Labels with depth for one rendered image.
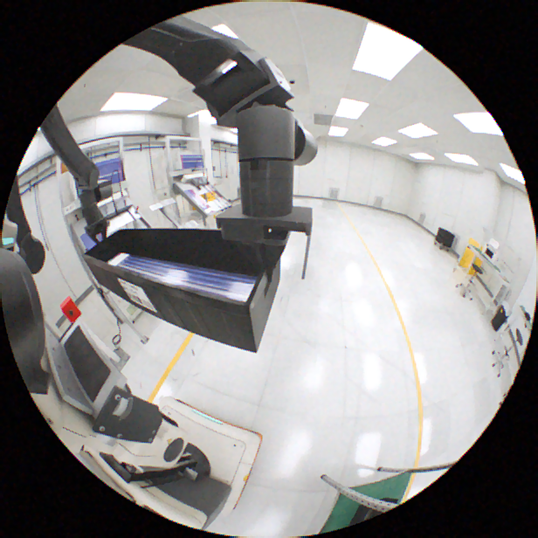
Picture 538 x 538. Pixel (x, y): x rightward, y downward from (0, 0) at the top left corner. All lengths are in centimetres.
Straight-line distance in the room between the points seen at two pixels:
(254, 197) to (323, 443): 131
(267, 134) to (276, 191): 5
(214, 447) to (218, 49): 115
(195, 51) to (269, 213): 19
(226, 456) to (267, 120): 108
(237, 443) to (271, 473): 42
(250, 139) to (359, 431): 145
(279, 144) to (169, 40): 17
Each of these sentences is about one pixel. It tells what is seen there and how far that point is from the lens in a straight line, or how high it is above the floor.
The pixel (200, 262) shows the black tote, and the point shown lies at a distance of 40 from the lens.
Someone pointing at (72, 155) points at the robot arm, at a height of 140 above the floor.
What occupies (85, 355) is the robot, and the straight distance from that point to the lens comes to 38.
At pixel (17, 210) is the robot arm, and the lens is 50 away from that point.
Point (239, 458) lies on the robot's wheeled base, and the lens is 99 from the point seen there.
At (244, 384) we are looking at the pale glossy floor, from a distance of 128.
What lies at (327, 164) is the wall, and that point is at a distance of 836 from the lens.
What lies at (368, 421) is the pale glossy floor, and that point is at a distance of 142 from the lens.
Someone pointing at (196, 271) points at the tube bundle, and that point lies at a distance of 34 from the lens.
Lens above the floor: 124
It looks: 35 degrees down
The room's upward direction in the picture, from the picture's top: straight up
